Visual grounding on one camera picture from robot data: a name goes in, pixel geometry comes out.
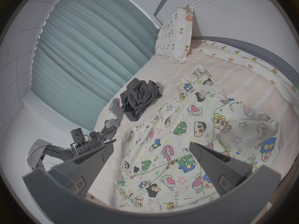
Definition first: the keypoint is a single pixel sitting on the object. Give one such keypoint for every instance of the black shirt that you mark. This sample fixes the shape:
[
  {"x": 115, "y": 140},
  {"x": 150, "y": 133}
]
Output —
[{"x": 137, "y": 99}]

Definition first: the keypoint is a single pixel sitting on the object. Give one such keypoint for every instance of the bed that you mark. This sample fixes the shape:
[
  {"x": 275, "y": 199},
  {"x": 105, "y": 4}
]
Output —
[{"x": 245, "y": 83}]

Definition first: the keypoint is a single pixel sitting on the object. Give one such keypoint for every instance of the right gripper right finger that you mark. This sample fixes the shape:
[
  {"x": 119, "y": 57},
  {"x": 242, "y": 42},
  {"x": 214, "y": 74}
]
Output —
[{"x": 217, "y": 169}]

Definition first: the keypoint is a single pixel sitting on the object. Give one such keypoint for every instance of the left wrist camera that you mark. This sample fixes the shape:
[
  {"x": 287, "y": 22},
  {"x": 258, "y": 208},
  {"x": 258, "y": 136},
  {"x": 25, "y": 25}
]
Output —
[{"x": 94, "y": 135}]

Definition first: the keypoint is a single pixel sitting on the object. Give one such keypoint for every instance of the white printed pyjama top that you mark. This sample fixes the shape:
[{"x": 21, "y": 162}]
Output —
[{"x": 177, "y": 125}]

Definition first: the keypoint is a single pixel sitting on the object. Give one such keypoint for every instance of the white printed pillow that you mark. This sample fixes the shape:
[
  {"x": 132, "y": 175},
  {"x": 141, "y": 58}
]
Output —
[{"x": 174, "y": 38}]

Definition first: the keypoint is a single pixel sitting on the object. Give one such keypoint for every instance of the dark grey garment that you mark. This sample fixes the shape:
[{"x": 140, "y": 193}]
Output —
[{"x": 109, "y": 129}]

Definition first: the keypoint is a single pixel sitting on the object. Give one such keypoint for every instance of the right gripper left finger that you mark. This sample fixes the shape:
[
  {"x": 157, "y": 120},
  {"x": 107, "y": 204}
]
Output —
[{"x": 88, "y": 167}]

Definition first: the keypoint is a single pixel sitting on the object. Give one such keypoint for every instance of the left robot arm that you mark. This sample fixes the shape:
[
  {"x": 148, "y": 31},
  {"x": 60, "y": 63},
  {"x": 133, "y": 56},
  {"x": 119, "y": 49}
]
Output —
[{"x": 58, "y": 152}]

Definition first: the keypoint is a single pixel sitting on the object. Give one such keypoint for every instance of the blue-green curtain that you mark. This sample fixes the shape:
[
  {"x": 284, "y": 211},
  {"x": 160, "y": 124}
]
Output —
[{"x": 88, "y": 55}]

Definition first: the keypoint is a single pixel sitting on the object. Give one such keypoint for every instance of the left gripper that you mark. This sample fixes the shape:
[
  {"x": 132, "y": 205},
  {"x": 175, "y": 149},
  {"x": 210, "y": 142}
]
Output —
[{"x": 95, "y": 144}]

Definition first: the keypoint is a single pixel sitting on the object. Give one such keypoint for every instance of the light grey garment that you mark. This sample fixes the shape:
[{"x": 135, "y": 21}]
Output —
[{"x": 115, "y": 115}]

